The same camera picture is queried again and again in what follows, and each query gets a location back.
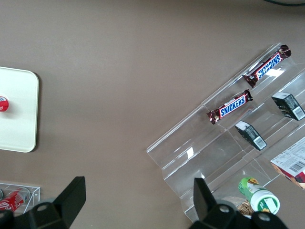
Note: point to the red white yogurt cup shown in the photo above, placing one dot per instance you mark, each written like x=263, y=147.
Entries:
x=3, y=103

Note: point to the red cola bottle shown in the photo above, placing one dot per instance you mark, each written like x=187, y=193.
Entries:
x=14, y=200

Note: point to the printed cookie carton box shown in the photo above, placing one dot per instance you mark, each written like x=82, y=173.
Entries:
x=293, y=164

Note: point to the Snickers chocolate bar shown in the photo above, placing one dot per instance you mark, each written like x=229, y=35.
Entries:
x=232, y=107
x=268, y=65

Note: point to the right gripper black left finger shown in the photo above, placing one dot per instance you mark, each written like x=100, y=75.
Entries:
x=71, y=198

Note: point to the light wicker basket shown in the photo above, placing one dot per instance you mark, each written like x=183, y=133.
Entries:
x=245, y=208

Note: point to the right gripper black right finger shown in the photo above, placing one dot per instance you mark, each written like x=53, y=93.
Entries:
x=203, y=202

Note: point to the green white plastic bottle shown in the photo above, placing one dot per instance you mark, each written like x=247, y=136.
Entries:
x=259, y=195

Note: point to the clear acrylic stepped display stand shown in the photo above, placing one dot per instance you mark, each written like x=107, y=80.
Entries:
x=190, y=152

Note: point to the clear acrylic bottle rack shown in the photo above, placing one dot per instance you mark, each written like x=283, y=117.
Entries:
x=35, y=193

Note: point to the small black carton box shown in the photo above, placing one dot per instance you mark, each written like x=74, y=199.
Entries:
x=288, y=106
x=250, y=134

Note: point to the cream rectangular serving tray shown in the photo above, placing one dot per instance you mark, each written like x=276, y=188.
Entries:
x=19, y=133

